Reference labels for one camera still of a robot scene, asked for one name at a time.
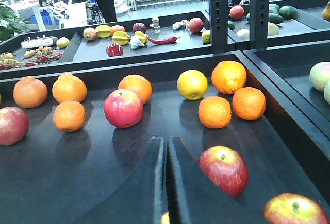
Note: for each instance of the small orange far right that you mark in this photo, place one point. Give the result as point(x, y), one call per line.
point(249, 103)

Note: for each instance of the pink red apple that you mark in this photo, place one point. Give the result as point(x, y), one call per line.
point(123, 108)
point(14, 125)

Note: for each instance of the small orange tangerine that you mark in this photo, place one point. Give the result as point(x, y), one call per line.
point(69, 116)

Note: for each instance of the black wooden produce stand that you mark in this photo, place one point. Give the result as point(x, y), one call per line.
point(55, 177)

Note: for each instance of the pink peach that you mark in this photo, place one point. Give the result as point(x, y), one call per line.
point(319, 75)

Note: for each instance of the pink red apple left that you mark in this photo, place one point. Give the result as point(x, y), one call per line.
point(14, 125)

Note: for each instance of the white garlic bulb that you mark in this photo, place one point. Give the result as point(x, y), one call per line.
point(135, 42)

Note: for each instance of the yellow orange fruit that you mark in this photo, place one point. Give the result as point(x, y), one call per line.
point(192, 84)

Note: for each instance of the orange with navel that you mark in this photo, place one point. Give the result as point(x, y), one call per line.
point(229, 76)

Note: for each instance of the red bell pepper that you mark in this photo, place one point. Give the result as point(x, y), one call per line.
point(114, 49)

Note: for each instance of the small orange right pair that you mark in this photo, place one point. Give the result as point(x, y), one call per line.
point(215, 112)

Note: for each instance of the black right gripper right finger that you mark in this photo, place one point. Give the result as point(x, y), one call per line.
point(193, 198)

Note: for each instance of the green potted plant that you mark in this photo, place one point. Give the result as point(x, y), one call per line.
point(11, 24)

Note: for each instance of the red apple middle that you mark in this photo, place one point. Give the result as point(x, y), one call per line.
point(226, 168)

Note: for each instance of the bumpy orange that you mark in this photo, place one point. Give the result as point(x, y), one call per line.
point(69, 87)
point(30, 92)

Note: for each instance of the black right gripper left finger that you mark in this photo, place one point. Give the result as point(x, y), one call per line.
point(139, 198)

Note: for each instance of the bumpy orange left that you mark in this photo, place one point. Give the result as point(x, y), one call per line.
point(30, 92)

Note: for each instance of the orange centre back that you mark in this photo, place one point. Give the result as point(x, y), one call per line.
point(138, 84)

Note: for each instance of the red apple front right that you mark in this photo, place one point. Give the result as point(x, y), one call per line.
point(294, 208)

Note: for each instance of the red chili pepper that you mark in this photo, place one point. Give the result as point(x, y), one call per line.
point(169, 40)

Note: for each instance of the pink red apple right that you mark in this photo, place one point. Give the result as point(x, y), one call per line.
point(123, 108)

